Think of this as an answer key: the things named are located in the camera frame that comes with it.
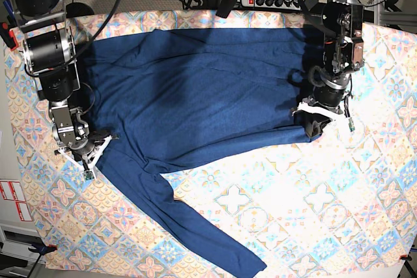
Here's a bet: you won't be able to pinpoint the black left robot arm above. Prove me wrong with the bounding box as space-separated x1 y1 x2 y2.
295 0 365 139

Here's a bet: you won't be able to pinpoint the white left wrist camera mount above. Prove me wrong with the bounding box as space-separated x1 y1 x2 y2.
291 102 355 133

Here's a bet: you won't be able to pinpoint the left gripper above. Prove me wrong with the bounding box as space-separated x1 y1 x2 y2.
294 76 351 137

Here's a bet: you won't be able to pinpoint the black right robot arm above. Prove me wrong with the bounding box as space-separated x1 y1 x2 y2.
11 0 112 168

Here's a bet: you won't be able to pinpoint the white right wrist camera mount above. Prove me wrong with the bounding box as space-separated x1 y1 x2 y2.
54 131 118 182

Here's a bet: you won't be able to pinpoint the orange clamp lower right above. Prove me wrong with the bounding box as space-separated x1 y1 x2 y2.
399 255 412 262

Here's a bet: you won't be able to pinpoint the red clamp at left edge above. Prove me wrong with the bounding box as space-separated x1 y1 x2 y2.
0 22 18 51

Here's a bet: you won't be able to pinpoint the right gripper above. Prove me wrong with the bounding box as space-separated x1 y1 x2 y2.
57 130 113 161

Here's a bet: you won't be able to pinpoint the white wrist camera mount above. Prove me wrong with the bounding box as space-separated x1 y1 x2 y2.
291 102 355 133
54 131 118 182

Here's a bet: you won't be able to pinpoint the white power strip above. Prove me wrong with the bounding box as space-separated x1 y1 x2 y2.
240 0 300 10

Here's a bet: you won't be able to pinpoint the white labels with red print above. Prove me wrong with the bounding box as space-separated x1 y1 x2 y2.
1 180 32 222

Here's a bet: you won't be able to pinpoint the blue long-sleeve T-shirt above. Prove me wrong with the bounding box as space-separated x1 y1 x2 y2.
78 26 323 277

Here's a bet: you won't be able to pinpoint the patterned tile tablecloth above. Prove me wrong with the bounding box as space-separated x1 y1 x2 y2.
1 24 416 277

